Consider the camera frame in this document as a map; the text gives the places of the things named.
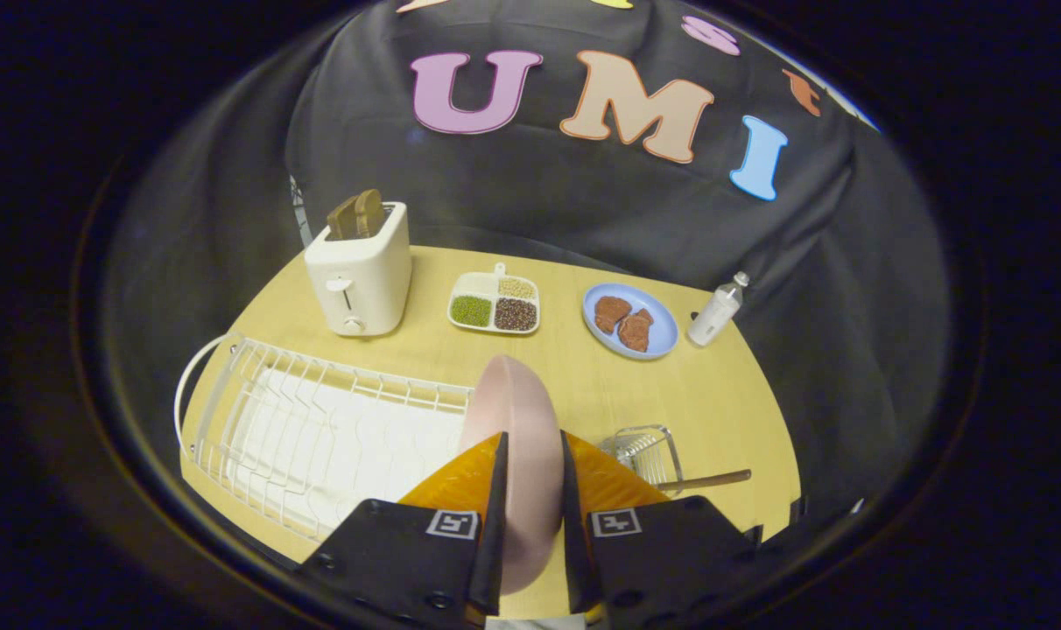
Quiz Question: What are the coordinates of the white wire dish rack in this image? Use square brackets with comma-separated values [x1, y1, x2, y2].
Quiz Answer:
[174, 332, 476, 543]

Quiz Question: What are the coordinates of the brown toast slice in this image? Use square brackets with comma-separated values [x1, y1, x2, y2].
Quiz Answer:
[327, 197, 361, 242]
[354, 189, 386, 238]

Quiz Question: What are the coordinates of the wooden spoon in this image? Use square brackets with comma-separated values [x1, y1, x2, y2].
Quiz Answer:
[656, 469, 753, 491]

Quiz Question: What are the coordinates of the white divided tray with beans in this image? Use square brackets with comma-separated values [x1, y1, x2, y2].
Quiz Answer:
[447, 262, 541, 335]

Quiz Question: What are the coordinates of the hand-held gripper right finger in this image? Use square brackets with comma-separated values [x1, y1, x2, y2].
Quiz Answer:
[559, 430, 763, 630]

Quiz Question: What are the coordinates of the brown meat piece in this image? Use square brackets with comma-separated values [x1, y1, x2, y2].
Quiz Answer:
[618, 308, 655, 354]
[594, 296, 633, 335]

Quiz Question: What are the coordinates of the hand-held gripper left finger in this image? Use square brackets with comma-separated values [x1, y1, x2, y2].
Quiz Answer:
[296, 431, 509, 630]

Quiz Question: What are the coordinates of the white toaster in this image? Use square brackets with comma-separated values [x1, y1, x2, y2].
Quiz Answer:
[304, 201, 413, 338]

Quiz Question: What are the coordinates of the blue plate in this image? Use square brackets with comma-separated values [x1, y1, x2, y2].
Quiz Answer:
[582, 283, 679, 361]

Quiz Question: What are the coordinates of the black backdrop cloth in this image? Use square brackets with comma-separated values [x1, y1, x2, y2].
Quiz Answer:
[102, 0, 952, 561]

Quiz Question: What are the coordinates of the pink plate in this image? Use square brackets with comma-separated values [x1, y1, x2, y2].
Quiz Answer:
[459, 354, 566, 596]

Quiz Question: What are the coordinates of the white bottle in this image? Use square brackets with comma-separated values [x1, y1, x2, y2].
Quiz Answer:
[688, 271, 750, 347]

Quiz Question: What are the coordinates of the metal wire basket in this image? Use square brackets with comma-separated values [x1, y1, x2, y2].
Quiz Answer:
[601, 424, 685, 498]

